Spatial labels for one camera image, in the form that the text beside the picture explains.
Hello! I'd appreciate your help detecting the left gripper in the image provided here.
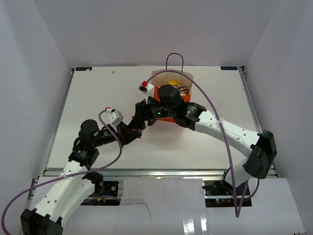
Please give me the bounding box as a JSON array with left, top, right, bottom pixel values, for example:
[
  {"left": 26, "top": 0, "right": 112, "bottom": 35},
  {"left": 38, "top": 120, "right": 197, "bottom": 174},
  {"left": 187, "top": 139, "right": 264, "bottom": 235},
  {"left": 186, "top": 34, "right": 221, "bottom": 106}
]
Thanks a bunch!
[{"left": 92, "top": 120, "right": 142, "bottom": 147}]

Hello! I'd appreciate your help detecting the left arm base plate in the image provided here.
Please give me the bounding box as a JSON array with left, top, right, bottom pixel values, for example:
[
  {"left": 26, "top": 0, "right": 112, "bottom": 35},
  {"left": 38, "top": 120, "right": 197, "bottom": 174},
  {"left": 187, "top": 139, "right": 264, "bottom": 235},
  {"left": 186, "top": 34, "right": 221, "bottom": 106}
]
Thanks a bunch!
[{"left": 87, "top": 181, "right": 120, "bottom": 206}]

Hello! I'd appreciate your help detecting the yellow snack packet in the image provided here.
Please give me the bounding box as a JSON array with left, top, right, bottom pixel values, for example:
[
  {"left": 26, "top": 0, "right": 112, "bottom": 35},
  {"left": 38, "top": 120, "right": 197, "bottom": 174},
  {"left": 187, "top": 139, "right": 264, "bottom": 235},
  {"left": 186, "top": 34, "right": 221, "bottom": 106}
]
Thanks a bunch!
[{"left": 168, "top": 80, "right": 180, "bottom": 87}]

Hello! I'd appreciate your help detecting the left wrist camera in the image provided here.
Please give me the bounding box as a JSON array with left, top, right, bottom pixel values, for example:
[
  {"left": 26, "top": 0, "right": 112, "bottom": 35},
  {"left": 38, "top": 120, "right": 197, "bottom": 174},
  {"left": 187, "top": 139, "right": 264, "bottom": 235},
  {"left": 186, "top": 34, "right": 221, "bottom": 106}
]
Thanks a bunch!
[{"left": 105, "top": 107, "right": 123, "bottom": 132}]

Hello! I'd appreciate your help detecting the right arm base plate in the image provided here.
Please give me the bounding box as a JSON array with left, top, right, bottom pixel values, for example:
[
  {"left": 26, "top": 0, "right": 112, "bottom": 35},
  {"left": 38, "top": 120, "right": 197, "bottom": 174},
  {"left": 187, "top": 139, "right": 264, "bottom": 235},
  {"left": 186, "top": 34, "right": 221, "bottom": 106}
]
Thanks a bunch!
[{"left": 202, "top": 180, "right": 252, "bottom": 208}]

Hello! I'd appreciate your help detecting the brown snack bar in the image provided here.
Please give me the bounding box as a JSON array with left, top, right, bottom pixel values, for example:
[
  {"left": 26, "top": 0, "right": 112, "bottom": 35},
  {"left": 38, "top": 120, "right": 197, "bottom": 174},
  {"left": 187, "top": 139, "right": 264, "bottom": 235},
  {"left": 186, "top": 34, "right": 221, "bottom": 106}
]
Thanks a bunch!
[{"left": 175, "top": 85, "right": 191, "bottom": 94}]

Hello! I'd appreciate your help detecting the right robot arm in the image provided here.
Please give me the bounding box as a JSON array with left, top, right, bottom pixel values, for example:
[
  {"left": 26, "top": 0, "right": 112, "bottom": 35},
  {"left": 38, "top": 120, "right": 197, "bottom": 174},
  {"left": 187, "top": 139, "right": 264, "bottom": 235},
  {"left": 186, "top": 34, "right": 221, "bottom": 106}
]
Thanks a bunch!
[{"left": 129, "top": 82, "right": 277, "bottom": 195}]

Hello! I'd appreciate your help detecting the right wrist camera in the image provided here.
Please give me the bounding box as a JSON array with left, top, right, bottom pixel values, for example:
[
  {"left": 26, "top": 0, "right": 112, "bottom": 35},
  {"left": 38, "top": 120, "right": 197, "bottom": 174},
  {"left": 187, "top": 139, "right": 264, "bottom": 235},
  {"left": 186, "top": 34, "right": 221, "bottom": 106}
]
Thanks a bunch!
[{"left": 138, "top": 81, "right": 155, "bottom": 104}]

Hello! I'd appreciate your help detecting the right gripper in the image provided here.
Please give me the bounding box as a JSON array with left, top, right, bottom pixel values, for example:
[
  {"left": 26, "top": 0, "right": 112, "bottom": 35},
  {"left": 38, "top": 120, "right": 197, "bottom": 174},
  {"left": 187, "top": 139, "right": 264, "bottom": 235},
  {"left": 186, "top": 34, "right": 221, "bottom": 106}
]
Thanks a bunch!
[{"left": 129, "top": 94, "right": 176, "bottom": 129}]

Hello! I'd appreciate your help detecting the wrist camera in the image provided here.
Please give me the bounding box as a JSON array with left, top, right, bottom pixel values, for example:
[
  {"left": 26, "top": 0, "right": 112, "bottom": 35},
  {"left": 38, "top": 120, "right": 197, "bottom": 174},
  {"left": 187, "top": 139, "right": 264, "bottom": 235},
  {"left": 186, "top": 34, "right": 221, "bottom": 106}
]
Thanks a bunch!
[
  {"left": 138, "top": 81, "right": 155, "bottom": 104},
  {"left": 105, "top": 107, "right": 123, "bottom": 132}
]

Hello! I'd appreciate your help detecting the orange paper bag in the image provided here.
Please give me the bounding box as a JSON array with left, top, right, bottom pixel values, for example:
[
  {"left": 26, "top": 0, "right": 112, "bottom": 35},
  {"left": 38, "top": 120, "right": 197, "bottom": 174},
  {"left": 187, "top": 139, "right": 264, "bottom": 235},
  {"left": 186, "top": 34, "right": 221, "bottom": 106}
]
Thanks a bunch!
[{"left": 149, "top": 52, "right": 194, "bottom": 123}]

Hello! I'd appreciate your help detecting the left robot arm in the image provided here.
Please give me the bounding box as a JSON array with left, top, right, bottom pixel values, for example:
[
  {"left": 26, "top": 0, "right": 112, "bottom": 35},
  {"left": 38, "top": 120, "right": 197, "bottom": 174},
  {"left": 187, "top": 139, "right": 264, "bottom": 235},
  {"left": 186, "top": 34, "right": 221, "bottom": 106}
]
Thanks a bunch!
[{"left": 21, "top": 119, "right": 145, "bottom": 235}]

